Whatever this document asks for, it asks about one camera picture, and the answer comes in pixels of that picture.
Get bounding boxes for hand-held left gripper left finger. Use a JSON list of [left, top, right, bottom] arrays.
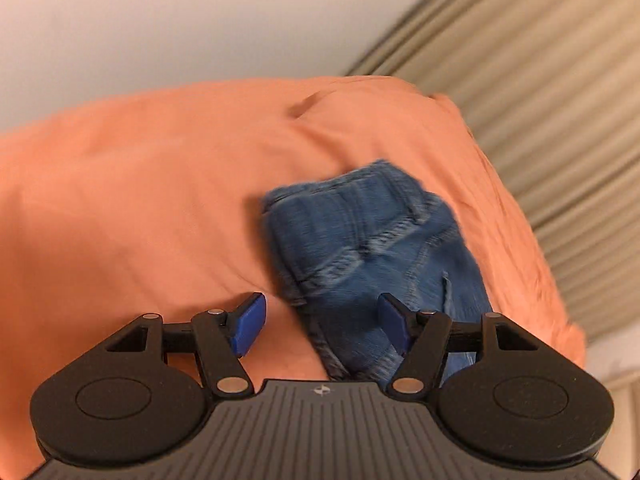
[[102, 292, 268, 402]]

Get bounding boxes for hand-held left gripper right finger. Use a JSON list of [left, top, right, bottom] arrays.
[[377, 293, 540, 396]]

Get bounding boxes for blue denim pants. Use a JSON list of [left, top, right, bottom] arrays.
[[261, 158, 497, 392]]

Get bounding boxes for orange bed sheet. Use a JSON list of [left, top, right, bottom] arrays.
[[0, 76, 587, 463]]

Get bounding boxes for beige pleated curtain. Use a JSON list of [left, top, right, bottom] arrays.
[[345, 0, 640, 343]]

